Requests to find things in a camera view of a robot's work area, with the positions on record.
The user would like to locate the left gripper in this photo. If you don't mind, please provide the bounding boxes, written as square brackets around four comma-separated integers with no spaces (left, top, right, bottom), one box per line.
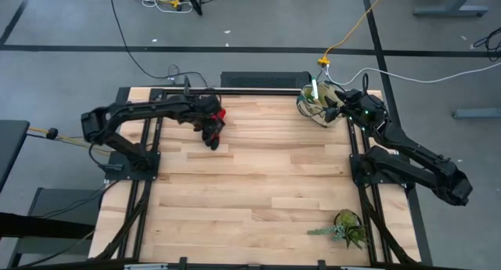
[189,94,226,135]

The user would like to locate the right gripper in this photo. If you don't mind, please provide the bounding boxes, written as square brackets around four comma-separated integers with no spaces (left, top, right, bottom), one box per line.
[324,88,375,124]

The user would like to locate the red and black gardening glove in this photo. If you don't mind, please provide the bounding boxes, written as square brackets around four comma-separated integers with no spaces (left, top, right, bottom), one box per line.
[193,107,227,152]

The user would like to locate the beige gardening bag green trim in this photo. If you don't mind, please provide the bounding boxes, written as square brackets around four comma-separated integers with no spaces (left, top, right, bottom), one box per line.
[296,81,350,128]

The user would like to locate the black ventilated case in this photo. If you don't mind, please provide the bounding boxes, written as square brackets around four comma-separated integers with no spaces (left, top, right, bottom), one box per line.
[220,70,314,89]

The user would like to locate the artificial potted succulent plant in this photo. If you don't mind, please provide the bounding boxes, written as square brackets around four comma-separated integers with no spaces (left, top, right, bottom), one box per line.
[306,208,369,250]

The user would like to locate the grey desk foot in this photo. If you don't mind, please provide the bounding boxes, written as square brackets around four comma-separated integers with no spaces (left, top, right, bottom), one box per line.
[452,107,501,120]

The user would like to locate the grey desk leg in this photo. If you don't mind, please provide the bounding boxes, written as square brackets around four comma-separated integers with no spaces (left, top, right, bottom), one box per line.
[413,0,489,17]

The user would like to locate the black beam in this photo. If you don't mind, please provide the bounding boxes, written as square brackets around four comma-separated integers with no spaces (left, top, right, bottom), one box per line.
[0,211,97,239]

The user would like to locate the black desk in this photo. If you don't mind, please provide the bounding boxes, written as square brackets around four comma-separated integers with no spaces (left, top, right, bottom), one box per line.
[0,120,31,193]

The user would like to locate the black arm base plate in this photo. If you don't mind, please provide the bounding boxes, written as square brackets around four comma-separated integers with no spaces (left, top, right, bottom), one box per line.
[104,150,161,182]
[349,152,412,187]

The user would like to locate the black cable sleeve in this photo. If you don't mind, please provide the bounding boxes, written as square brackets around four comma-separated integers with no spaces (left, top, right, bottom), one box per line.
[93,179,153,262]
[358,183,416,265]

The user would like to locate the white cable coil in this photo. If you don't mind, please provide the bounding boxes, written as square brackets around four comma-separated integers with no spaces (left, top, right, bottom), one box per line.
[140,0,194,14]

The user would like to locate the black floor cable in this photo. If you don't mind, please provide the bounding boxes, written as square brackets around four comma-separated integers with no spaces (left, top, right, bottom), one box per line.
[108,0,209,88]

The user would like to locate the black cable bundle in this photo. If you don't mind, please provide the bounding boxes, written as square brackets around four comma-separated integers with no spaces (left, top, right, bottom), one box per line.
[472,25,501,62]

